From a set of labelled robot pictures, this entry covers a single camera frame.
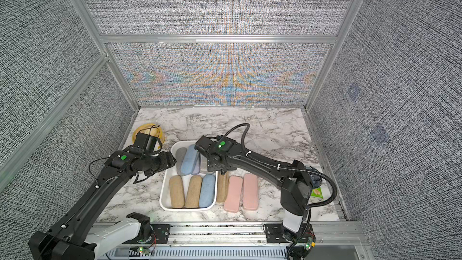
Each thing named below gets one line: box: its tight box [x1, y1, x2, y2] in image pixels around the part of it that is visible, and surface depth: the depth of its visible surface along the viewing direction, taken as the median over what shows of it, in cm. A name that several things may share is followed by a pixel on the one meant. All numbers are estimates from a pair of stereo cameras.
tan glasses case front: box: [216, 170, 230, 203], surface depth 83 cm
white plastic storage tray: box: [159, 139, 219, 212], surface depth 84 cm
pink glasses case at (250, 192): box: [243, 173, 259, 211], surface depth 85 cm
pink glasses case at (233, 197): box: [223, 175, 244, 214], surface depth 83 cm
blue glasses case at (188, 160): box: [180, 143, 199, 176], surface depth 89 cm
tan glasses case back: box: [184, 175, 203, 209], surface depth 83 cm
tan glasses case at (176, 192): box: [169, 175, 186, 209], surface depth 83 cm
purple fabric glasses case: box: [191, 151, 201, 175], surface depth 91 cm
